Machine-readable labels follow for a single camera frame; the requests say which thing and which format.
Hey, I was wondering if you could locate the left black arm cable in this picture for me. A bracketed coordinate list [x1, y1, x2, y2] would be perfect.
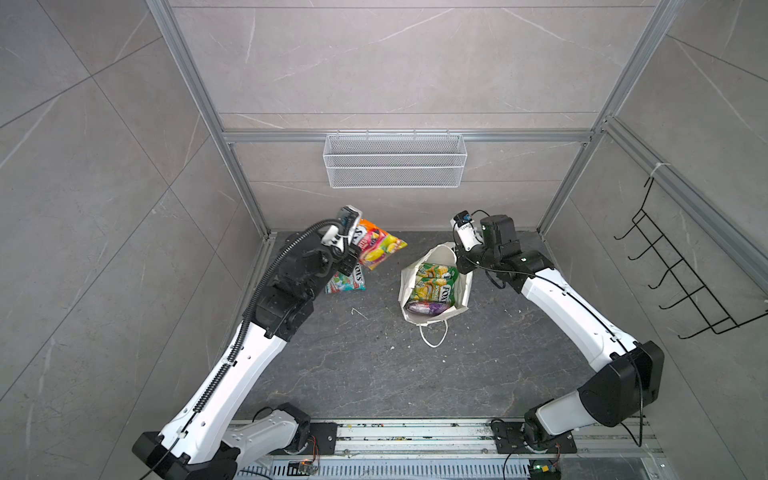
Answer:
[137, 218, 343, 480]

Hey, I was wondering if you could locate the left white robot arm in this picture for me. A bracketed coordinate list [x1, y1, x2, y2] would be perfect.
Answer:
[132, 222, 360, 479]

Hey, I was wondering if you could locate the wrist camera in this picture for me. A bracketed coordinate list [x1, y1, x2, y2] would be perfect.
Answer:
[451, 210, 483, 252]
[321, 205, 362, 253]

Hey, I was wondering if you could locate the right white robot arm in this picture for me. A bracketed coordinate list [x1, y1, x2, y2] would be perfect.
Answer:
[451, 211, 665, 452]

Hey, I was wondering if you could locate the green yellow Fox's candy bag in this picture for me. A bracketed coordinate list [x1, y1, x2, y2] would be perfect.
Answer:
[408, 262, 459, 305]

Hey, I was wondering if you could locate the black wire hook rack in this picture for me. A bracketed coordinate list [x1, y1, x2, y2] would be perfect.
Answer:
[613, 177, 767, 340]

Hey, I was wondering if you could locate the aluminium mounting rail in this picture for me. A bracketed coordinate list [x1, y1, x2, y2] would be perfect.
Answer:
[236, 418, 676, 479]

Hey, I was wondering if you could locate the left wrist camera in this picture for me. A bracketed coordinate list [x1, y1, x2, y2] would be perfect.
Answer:
[321, 205, 362, 253]

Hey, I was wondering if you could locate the white printed paper bag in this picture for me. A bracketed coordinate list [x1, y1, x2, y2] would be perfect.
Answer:
[398, 242, 473, 349]

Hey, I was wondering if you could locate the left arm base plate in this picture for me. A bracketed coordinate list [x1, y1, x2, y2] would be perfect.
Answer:
[270, 422, 339, 456]

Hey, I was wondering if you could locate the white wire mesh basket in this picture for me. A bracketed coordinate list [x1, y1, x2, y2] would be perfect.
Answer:
[323, 133, 468, 189]

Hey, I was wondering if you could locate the purple Fox's berries candy bag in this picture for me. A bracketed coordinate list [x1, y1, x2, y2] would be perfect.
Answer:
[405, 301, 452, 318]

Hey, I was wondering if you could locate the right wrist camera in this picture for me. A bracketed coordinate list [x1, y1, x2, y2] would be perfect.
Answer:
[451, 210, 483, 252]

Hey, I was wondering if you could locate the green Fox's mint candy bag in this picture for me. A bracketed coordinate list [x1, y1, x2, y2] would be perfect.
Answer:
[325, 264, 366, 294]

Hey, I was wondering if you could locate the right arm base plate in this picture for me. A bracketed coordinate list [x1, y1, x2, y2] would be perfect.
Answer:
[488, 418, 578, 455]

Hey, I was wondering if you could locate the pink Fox's fruit candy bag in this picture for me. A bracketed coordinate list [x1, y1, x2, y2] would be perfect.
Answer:
[352, 219, 408, 270]

